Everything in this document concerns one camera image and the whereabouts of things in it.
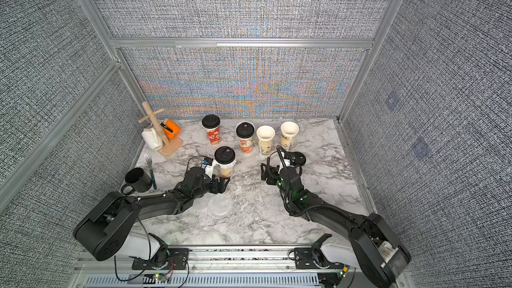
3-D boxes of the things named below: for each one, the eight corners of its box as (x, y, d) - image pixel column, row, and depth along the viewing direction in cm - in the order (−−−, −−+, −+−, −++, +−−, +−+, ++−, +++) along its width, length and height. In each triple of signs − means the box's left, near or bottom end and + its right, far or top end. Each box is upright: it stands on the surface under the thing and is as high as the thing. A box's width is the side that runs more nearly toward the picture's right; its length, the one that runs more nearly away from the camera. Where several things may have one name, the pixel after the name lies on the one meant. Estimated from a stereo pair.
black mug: (129, 195, 92) (118, 185, 84) (136, 177, 97) (126, 167, 90) (147, 195, 92) (138, 185, 84) (153, 177, 97) (145, 167, 90)
